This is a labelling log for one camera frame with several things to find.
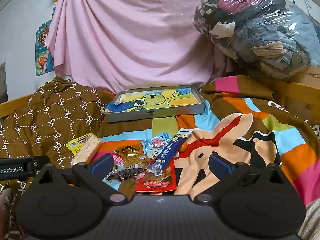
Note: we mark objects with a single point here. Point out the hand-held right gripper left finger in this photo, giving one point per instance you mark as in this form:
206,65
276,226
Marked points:
101,165

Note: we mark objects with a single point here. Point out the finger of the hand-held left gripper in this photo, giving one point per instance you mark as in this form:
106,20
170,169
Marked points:
41,163

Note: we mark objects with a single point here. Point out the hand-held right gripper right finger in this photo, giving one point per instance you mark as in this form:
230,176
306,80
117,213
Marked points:
220,166

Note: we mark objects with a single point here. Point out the pink white snack packet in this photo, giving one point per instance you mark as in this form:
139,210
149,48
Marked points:
117,158

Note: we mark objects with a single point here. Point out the rice cracker packet yellow label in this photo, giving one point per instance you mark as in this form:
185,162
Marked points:
85,150

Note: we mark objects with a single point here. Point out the clear dark snack packet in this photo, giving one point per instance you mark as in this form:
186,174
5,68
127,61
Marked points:
125,174

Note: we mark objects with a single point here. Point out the gold brown snack packet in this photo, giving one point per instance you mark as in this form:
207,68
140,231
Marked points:
131,155

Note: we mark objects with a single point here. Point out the dark blue stick packet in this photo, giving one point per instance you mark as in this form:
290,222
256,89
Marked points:
167,150

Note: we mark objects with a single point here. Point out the white portrait snack packet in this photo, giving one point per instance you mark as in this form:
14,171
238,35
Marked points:
155,154

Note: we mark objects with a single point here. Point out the red snack packet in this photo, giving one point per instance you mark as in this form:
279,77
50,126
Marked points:
155,185

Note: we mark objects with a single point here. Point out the light blue snack packet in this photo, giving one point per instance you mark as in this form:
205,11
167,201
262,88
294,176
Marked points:
156,142

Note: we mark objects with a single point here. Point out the grey shallow box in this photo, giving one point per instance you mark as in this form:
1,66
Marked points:
150,113

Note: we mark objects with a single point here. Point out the colourful striped cartoon blanket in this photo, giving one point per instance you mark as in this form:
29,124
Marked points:
250,140

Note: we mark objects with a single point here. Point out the small orange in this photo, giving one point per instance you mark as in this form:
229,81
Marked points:
183,148

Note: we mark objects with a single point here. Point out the brown patterned pillow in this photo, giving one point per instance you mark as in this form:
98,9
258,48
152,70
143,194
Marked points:
50,120

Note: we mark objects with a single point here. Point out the pale tape piece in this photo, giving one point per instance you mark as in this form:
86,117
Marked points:
120,98

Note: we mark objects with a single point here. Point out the grey door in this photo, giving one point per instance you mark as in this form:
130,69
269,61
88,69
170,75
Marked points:
2,82

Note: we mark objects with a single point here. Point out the beige fuzzy cloth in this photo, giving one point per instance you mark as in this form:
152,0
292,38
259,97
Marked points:
311,220

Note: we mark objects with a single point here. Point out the pink sheet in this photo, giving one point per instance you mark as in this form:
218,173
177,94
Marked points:
137,30

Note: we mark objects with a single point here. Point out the clear bag of clothes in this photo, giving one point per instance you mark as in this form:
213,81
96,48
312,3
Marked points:
262,30

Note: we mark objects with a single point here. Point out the wooden bed rail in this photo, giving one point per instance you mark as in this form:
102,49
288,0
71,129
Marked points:
10,107

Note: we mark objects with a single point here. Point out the wall poster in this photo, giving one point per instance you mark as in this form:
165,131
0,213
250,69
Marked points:
42,55

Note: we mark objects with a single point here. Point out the wooden bed frame panel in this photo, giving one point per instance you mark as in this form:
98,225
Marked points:
300,90

